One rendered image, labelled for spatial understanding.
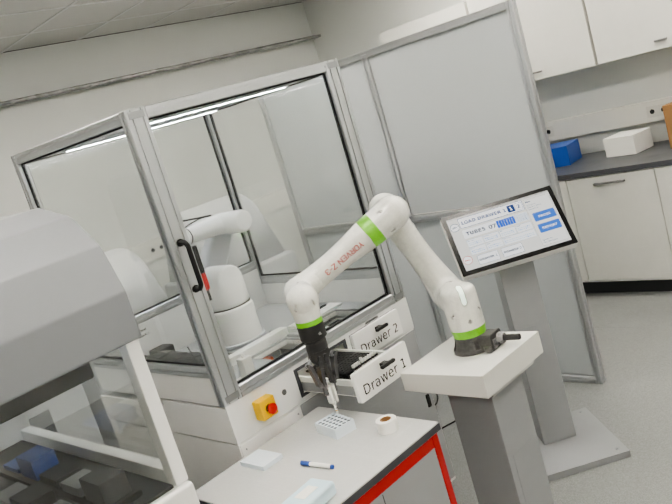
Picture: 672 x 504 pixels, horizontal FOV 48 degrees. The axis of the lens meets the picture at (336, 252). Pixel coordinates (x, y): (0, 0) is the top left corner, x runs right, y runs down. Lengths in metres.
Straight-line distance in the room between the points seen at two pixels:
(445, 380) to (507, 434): 0.33
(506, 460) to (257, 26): 5.21
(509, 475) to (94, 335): 1.56
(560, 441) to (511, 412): 0.95
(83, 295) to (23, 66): 4.00
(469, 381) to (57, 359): 1.31
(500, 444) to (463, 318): 0.47
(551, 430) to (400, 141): 1.86
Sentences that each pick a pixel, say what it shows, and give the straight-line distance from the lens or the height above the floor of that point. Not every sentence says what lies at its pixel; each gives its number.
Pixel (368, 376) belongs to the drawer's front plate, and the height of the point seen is 0.89.
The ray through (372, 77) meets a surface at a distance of 4.57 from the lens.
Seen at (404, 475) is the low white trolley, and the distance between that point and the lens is 2.47.
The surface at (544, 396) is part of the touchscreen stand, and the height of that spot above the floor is 0.27.
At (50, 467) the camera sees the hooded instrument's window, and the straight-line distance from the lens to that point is 2.16.
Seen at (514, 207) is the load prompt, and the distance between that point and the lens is 3.50.
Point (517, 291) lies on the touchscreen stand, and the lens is 3.52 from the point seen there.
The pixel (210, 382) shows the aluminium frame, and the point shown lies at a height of 1.04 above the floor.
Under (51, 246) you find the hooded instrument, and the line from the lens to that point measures 2.22.
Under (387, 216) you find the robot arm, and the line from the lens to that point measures 2.63.
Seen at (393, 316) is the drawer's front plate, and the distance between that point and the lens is 3.24.
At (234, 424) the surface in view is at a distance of 2.74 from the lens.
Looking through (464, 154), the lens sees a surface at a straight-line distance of 4.30.
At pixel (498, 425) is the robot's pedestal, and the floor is 0.59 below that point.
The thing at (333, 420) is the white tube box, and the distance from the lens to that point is 2.70.
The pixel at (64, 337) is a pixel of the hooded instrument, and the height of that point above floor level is 1.45.
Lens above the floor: 1.84
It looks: 11 degrees down
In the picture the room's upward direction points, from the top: 17 degrees counter-clockwise
